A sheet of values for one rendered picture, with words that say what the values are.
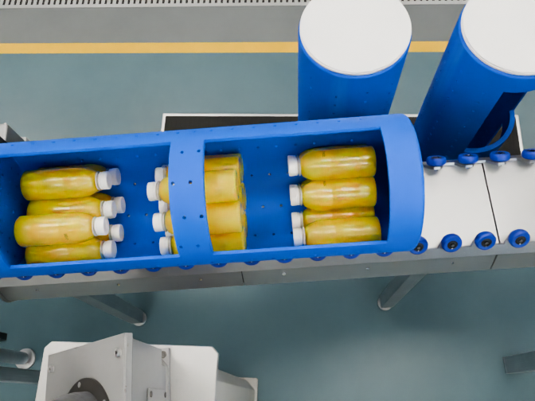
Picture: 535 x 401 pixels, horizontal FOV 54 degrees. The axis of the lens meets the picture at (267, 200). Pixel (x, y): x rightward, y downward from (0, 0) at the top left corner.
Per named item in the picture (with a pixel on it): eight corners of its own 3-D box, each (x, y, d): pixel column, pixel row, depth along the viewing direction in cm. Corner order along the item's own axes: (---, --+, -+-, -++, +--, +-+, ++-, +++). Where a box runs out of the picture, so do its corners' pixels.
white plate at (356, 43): (431, 49, 128) (430, 52, 129) (380, -32, 138) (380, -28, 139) (326, 89, 126) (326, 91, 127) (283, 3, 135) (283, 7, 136)
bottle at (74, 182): (33, 204, 117) (107, 199, 116) (17, 197, 110) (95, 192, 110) (34, 175, 118) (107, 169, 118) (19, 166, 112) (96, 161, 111)
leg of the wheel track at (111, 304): (146, 325, 211) (87, 296, 153) (132, 326, 211) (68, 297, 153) (146, 310, 213) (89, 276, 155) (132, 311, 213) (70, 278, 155)
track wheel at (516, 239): (533, 231, 116) (529, 227, 117) (512, 233, 116) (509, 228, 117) (529, 248, 118) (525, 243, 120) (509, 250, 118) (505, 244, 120)
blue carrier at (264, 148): (404, 266, 118) (435, 223, 92) (20, 291, 121) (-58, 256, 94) (387, 153, 129) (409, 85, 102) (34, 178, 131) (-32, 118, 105)
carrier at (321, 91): (380, 188, 211) (350, 130, 220) (432, 53, 129) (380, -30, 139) (314, 214, 208) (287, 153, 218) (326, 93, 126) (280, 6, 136)
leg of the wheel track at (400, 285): (392, 309, 208) (430, 274, 149) (378, 310, 208) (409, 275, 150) (391, 295, 210) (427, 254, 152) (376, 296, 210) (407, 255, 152)
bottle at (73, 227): (21, 209, 112) (99, 204, 111) (31, 235, 115) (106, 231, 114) (9, 226, 106) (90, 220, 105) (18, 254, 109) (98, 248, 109)
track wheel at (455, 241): (464, 236, 116) (461, 231, 118) (443, 238, 116) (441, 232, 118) (462, 253, 118) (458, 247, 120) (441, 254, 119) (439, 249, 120)
